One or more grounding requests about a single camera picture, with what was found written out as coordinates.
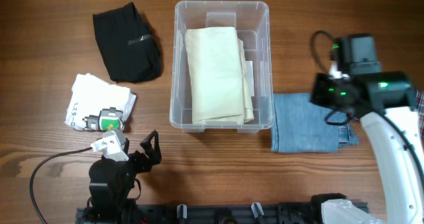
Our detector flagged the white printed folded t-shirt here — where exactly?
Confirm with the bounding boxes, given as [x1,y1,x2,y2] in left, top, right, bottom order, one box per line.
[64,73,136,131]

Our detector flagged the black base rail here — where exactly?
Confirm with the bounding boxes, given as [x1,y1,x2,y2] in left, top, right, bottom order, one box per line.
[75,202,368,224]

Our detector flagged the black left camera cable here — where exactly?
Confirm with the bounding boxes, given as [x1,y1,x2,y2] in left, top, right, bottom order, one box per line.
[28,146,93,224]

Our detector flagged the cream cloth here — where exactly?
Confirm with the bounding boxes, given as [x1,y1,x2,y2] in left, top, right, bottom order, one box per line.
[185,27,254,125]

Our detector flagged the black right camera cable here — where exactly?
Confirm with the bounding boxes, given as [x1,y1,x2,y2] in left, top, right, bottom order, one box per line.
[309,30,424,185]

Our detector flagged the red blue plaid shirt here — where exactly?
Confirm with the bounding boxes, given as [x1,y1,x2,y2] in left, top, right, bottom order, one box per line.
[415,89,424,137]

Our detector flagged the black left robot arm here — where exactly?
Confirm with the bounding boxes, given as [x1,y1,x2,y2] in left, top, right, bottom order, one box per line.
[76,129,162,223]

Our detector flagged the blue jeans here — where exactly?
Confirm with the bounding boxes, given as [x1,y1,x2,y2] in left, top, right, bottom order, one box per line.
[271,93,360,153]

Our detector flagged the black camera cable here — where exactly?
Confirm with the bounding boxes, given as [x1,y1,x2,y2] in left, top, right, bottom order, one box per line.
[309,30,424,185]
[28,146,93,224]

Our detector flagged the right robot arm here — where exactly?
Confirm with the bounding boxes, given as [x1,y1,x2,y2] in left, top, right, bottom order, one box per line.
[309,30,423,223]

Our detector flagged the white label in bin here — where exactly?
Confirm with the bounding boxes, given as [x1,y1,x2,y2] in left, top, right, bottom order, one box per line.
[245,61,254,97]

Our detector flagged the black folded garment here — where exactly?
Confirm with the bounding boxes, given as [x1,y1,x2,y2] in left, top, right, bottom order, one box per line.
[93,2,162,83]

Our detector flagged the clear plastic storage bin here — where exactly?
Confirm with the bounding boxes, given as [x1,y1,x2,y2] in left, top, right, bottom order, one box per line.
[170,0,275,133]

